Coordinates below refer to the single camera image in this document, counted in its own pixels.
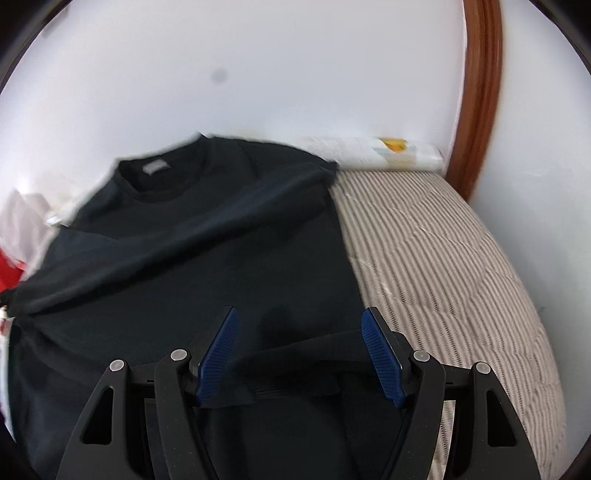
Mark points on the rolled white printed mat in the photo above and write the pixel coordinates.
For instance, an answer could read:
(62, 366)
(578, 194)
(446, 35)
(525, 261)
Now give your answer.
(369, 154)

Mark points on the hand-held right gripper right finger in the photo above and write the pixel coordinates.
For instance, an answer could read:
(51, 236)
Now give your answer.
(383, 360)

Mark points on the white plastic bag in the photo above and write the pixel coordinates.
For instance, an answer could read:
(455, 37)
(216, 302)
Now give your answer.
(25, 221)

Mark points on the striped quilted mat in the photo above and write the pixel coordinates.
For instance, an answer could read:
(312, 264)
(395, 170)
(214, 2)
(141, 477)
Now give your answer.
(438, 277)

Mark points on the red paper bag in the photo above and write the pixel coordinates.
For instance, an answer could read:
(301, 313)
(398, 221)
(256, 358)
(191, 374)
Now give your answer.
(9, 274)

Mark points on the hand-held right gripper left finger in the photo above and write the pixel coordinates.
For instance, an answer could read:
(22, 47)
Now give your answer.
(217, 355)

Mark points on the black t-shirt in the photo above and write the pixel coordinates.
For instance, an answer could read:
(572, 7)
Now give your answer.
(184, 258)

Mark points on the brown wooden door frame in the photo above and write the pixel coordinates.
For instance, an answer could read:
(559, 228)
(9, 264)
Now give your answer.
(480, 92)

